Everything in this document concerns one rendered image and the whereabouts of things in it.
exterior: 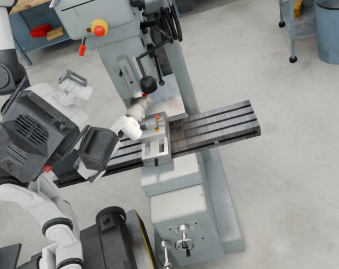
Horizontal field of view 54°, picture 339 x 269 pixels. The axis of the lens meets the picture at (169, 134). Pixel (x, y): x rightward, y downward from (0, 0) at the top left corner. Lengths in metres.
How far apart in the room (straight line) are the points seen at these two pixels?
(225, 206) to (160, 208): 0.67
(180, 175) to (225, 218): 0.66
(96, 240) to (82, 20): 1.34
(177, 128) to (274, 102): 1.61
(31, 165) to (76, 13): 0.56
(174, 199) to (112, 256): 0.48
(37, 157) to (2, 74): 0.31
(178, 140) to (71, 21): 0.92
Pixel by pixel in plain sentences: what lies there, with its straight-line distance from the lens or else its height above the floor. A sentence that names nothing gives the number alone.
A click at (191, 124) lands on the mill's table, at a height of 0.93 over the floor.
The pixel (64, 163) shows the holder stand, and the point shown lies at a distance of 2.02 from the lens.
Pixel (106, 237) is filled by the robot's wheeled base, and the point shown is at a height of 0.59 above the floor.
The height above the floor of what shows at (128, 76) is 1.46.
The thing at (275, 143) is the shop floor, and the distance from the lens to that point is 3.01.
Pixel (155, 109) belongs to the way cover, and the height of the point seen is 0.92.
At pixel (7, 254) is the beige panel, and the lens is 3.29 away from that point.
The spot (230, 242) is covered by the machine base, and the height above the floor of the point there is 0.17.
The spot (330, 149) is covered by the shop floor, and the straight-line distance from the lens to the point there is 2.96.
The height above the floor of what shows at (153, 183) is 0.84.
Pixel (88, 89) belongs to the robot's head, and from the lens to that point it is 1.30.
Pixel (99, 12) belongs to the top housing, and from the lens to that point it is 1.30.
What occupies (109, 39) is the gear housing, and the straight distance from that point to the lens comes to 1.45.
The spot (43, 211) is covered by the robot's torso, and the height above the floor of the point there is 1.15.
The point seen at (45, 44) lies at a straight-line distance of 5.71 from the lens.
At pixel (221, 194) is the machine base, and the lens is 2.50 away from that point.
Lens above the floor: 2.25
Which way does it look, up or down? 43 degrees down
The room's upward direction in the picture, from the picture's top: 22 degrees counter-clockwise
